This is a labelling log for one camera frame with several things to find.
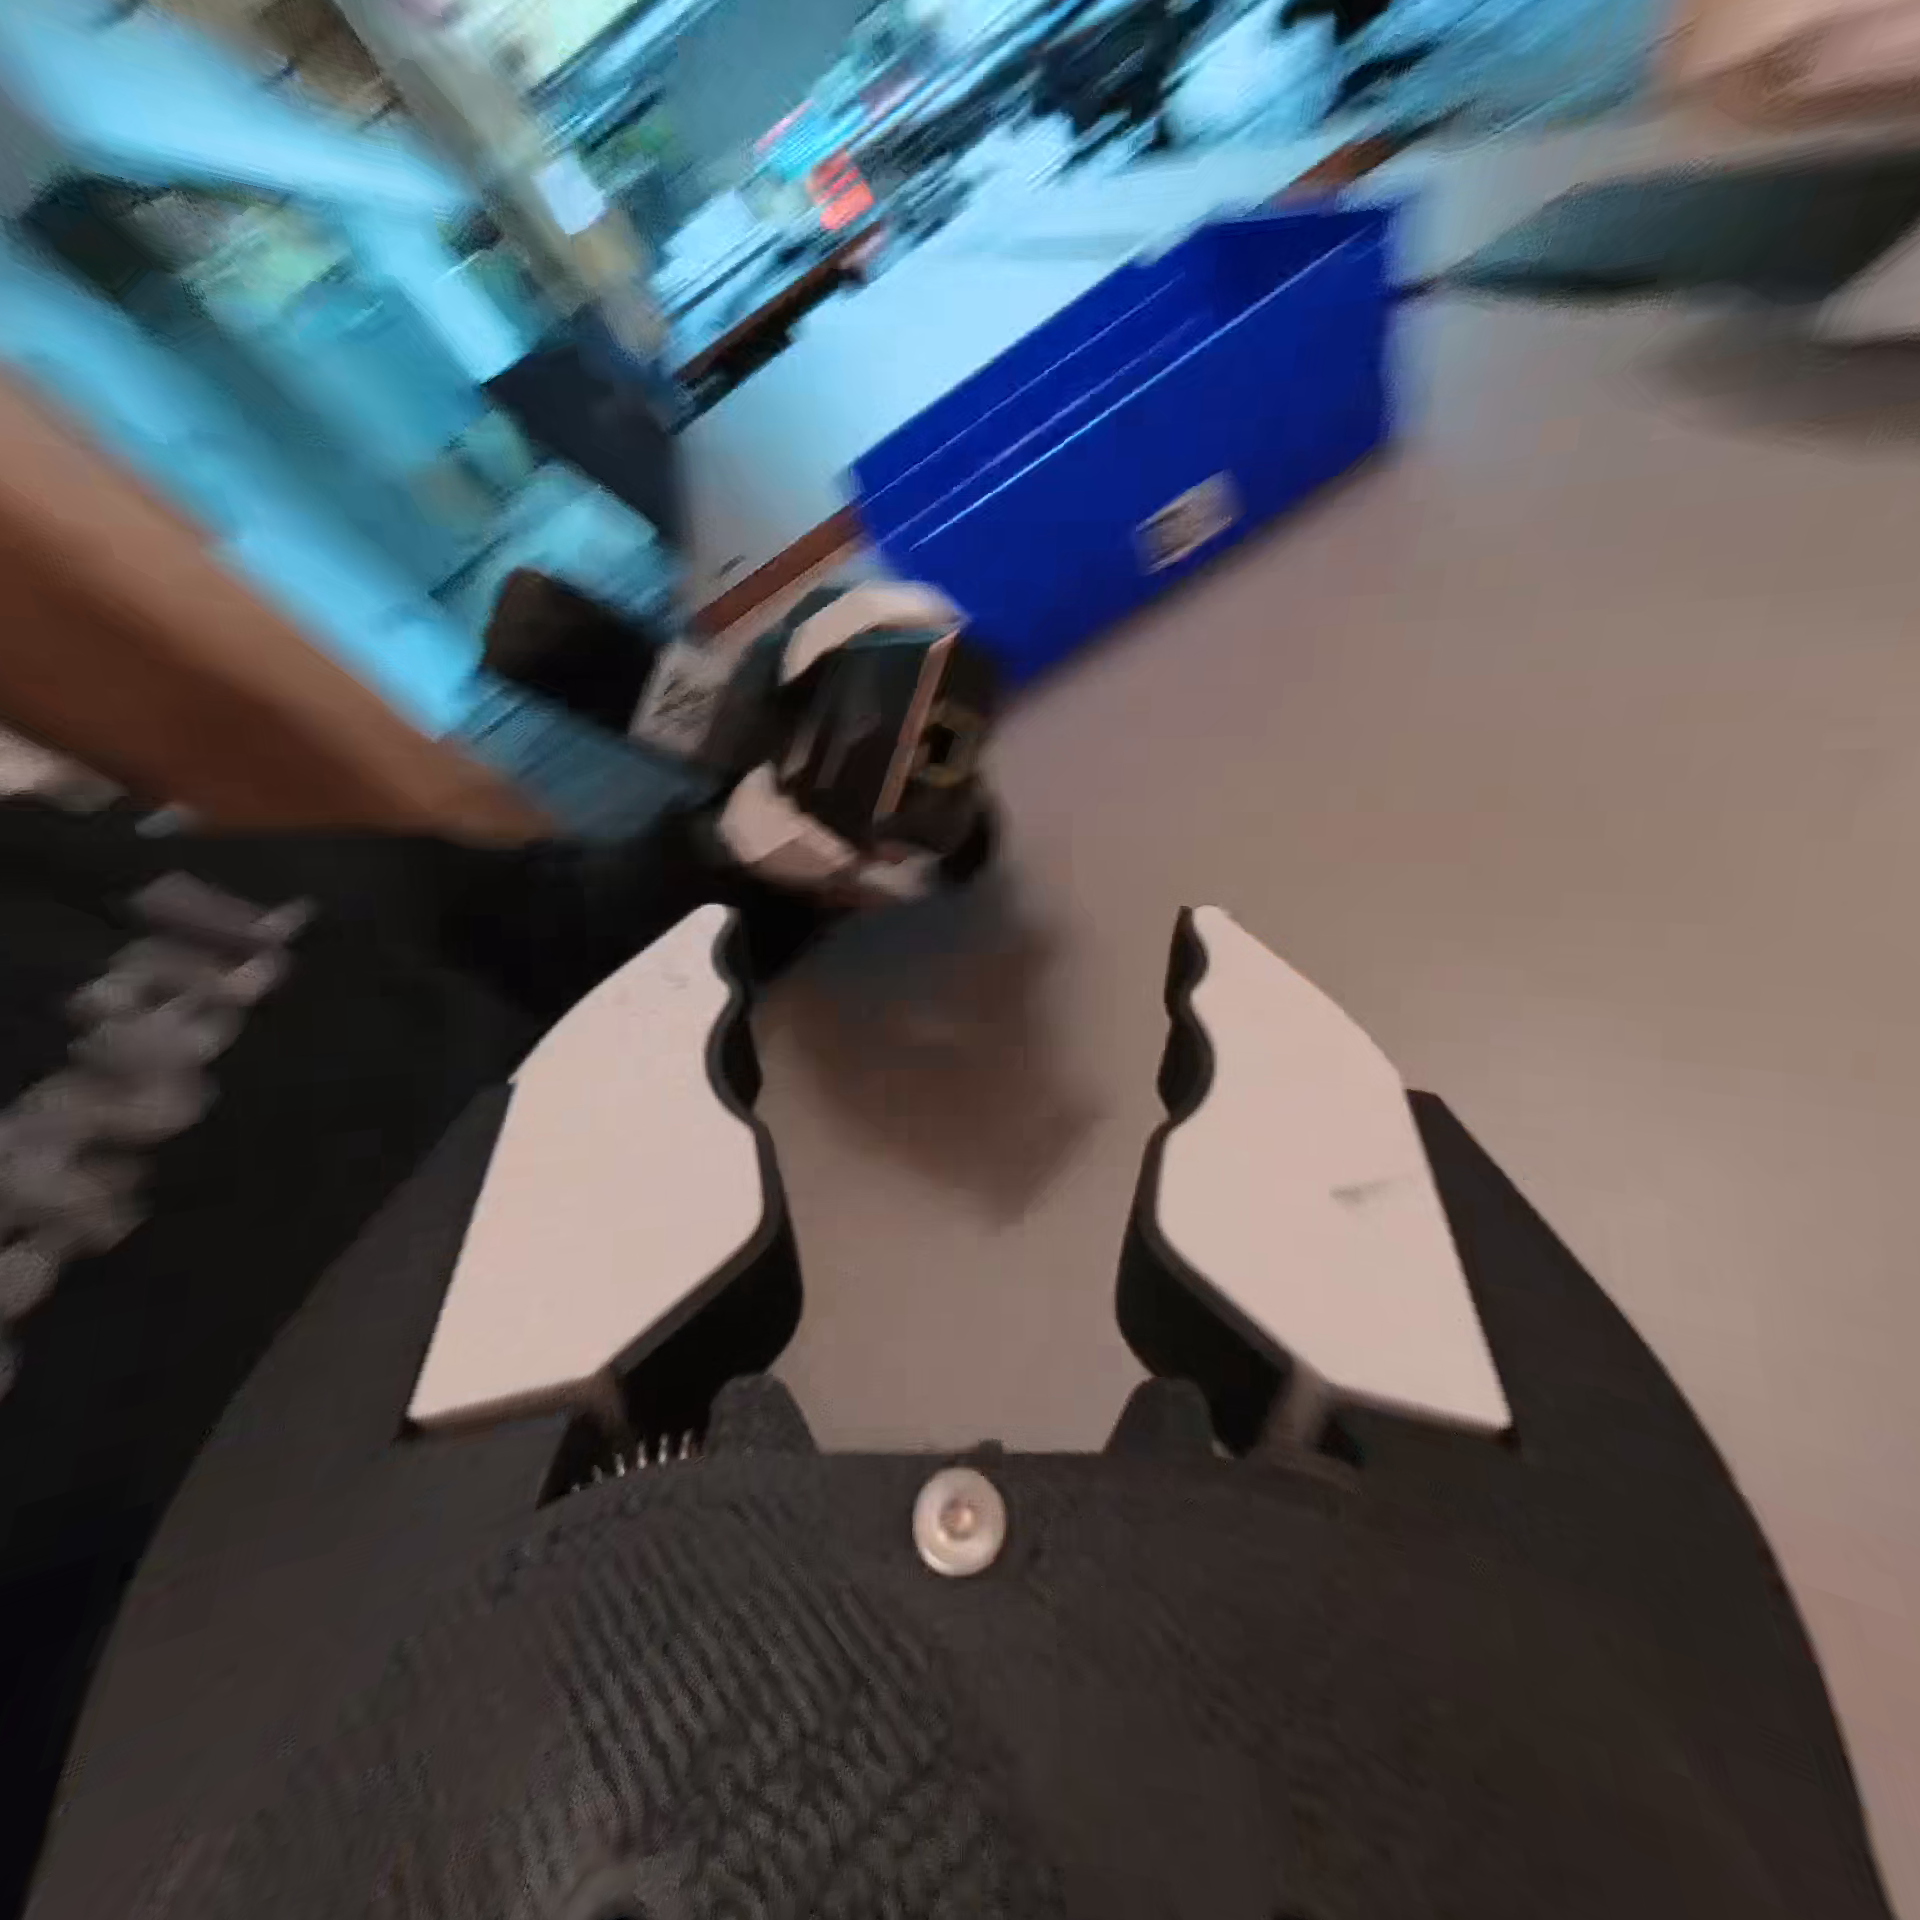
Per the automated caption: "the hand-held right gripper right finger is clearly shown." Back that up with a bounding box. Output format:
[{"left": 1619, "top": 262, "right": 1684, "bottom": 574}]
[{"left": 1112, "top": 902, "right": 1517, "bottom": 1453}]

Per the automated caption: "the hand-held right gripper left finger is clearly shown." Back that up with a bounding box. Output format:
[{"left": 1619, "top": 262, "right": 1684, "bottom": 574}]
[{"left": 404, "top": 902, "right": 798, "bottom": 1433}]

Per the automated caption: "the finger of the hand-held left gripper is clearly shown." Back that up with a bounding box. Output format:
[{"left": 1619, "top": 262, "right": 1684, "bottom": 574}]
[
  {"left": 717, "top": 791, "right": 942, "bottom": 911},
  {"left": 776, "top": 579, "right": 964, "bottom": 682}
]

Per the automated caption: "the blue plastic bin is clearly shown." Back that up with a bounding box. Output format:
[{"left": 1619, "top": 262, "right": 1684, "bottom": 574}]
[{"left": 852, "top": 202, "right": 1405, "bottom": 686}]

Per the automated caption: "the grey desk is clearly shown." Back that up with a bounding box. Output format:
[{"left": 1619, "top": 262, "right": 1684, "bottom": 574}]
[{"left": 661, "top": 127, "right": 1920, "bottom": 1920}]

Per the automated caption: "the wooden partition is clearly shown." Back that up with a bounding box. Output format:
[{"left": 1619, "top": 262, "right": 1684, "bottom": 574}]
[{"left": 0, "top": 367, "right": 564, "bottom": 849}]

